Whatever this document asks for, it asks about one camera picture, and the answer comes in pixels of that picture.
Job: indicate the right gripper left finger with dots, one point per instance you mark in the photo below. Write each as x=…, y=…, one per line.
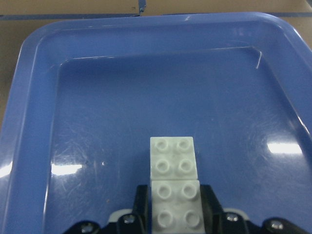
x=141, y=206

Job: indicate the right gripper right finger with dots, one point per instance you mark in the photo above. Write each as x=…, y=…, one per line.
x=211, y=208

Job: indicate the white block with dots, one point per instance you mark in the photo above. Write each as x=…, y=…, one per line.
x=172, y=158
x=176, y=207

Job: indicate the blue plastic tray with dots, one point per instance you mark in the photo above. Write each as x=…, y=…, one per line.
x=87, y=95

